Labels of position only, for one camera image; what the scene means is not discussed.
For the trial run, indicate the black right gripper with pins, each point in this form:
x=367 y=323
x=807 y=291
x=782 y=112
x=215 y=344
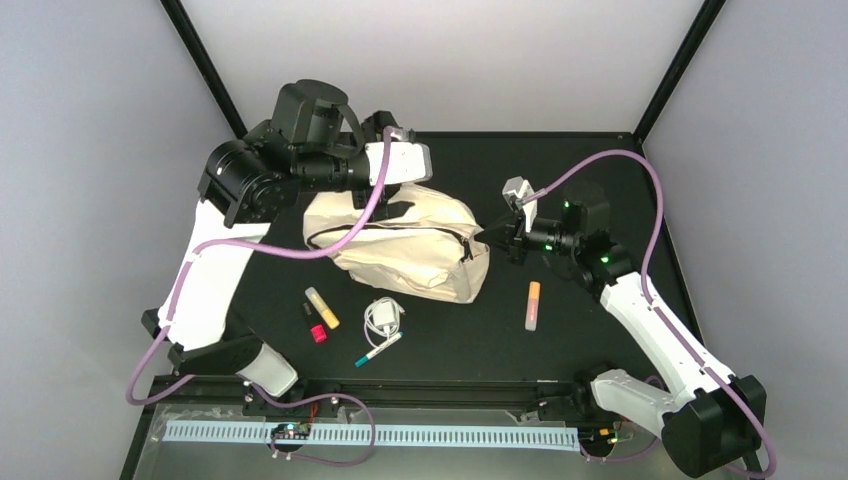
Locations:
x=508 y=235

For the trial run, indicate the cream canvas backpack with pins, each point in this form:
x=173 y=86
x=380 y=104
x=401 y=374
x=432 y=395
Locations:
x=426 y=250

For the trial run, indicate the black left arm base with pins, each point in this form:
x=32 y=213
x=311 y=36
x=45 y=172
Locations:
x=302 y=401

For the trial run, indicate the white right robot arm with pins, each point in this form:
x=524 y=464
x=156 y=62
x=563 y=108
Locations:
x=704 y=412

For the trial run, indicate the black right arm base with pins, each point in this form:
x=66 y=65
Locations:
x=572 y=403

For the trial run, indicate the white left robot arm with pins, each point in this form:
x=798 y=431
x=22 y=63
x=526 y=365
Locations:
x=312 y=143

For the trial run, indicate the orange highlighter pen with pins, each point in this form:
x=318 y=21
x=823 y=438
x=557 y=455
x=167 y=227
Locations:
x=532 y=306

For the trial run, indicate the yellow highlighter pen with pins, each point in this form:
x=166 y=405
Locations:
x=322 y=308

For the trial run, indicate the teal capped white marker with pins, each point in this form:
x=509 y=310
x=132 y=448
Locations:
x=378 y=349

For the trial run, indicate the pink and black highlighter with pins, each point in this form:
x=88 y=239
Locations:
x=314 y=323

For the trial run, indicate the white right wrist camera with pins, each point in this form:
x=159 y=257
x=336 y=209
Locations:
x=519 y=195

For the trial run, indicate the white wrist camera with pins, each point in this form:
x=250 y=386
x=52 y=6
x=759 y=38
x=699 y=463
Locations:
x=408 y=162
x=519 y=195

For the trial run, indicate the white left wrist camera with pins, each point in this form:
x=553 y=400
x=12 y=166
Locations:
x=408 y=162

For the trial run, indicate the white charger with cable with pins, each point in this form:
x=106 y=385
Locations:
x=382 y=322

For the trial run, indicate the light blue slotted cable duct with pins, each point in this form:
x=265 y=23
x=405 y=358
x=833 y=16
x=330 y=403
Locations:
x=320 y=434

